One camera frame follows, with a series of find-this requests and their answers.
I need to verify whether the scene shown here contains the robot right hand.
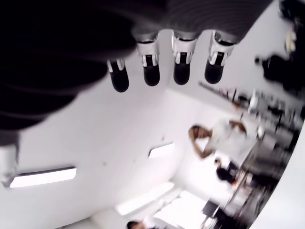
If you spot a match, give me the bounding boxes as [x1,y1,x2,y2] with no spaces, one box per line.
[0,0,274,189]

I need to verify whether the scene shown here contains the long ceiling light panel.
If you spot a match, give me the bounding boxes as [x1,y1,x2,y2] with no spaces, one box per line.
[9,167,77,189]

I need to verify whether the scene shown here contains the short ceiling light panel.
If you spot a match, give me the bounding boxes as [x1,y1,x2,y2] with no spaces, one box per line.
[148,142,175,160]

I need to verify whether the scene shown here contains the standing person beige trousers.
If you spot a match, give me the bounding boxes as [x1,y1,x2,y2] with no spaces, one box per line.
[189,118,253,159]

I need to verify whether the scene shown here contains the distant person white shirt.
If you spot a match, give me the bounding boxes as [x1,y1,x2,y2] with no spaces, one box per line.
[127,220,145,229]

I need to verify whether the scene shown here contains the person in dark shirt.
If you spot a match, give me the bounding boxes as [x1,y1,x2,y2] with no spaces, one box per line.
[215,158,240,187]

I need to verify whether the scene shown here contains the cluttered metal shelving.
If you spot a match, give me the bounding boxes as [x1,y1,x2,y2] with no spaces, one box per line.
[199,81,302,229]

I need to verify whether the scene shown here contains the robot dark torso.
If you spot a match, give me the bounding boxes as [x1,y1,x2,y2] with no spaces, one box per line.
[254,0,305,96]

